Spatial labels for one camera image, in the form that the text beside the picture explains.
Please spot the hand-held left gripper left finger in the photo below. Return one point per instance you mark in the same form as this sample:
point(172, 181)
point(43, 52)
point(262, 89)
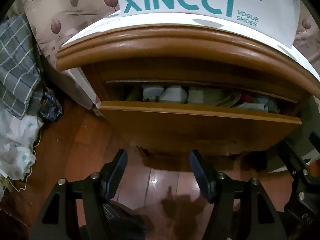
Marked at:
point(116, 177)

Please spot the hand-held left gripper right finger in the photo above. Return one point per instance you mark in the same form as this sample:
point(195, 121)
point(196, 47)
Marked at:
point(201, 177)

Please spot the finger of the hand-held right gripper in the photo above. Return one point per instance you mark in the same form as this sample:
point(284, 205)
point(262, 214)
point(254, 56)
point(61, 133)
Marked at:
point(296, 160)
point(315, 142)

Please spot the white ribbed underwear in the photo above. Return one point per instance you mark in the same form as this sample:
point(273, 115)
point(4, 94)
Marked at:
point(230, 100)

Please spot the light blue folded underwear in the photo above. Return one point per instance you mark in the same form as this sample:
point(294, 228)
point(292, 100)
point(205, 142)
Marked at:
point(257, 105)

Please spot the pale green folded underwear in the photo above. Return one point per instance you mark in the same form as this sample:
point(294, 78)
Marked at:
point(202, 96)

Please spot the pale blue underwear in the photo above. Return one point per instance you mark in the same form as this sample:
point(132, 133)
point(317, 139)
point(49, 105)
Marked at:
point(152, 93)

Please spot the red garment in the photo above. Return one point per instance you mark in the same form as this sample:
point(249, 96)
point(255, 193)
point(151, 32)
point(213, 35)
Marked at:
point(246, 98)

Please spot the blue packet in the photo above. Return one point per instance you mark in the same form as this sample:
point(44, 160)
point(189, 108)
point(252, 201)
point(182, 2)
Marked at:
point(51, 105)

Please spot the white cloth green pattern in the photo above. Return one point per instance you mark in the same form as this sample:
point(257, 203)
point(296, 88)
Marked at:
point(15, 140)

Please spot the white shoe box teal print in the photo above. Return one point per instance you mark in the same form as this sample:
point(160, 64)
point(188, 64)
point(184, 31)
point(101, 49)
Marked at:
point(275, 17)

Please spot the wooden nightstand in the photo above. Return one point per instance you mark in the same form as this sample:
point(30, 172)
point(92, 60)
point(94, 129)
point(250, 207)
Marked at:
point(175, 45)

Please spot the grey plaid cloth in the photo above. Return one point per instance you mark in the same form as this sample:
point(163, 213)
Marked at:
point(17, 62)

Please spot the white cloth with coloured shapes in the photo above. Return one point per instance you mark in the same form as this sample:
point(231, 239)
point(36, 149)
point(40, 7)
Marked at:
point(100, 25)

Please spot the leaf print bed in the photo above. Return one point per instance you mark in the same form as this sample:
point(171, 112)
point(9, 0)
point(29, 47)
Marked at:
point(62, 5)

